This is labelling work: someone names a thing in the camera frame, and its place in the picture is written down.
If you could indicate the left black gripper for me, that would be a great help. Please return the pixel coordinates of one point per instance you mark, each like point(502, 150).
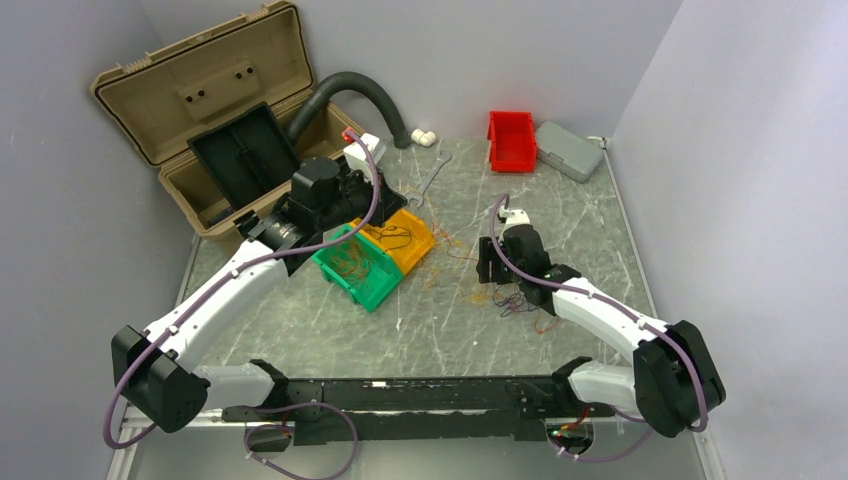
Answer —
point(389, 202)

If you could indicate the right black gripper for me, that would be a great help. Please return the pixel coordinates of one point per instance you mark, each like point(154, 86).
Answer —
point(487, 253)

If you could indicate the red plastic bin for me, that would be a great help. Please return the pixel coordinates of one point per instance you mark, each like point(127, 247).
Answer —
point(513, 142)

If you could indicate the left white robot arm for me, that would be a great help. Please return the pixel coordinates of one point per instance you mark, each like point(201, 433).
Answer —
point(159, 369)

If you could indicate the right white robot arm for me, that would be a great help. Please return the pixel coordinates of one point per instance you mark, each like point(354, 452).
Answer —
point(670, 381)

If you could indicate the green plastic bin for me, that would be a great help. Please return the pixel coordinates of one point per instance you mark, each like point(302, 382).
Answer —
point(362, 270)

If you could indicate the yellow plastic bin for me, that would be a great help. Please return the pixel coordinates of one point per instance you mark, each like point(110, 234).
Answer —
point(404, 237)

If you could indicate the white pipe fitting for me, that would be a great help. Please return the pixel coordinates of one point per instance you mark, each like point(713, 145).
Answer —
point(422, 138)

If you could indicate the grey plastic case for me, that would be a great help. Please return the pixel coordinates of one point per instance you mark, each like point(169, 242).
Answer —
point(567, 153)

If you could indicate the silver open-end wrench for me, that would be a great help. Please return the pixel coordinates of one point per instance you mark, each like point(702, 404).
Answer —
point(416, 197)

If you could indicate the black toolbox tray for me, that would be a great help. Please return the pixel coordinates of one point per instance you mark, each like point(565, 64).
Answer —
point(248, 156)

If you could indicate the tan plastic toolbox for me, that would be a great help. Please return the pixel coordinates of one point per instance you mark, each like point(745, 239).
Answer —
point(201, 82)

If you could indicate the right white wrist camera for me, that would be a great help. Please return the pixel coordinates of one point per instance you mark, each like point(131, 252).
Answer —
point(510, 217)

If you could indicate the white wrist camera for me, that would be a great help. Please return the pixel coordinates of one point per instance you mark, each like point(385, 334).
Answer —
point(510, 217)
point(360, 146)

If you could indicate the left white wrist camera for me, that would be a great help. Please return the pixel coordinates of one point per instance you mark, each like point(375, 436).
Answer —
point(360, 146)

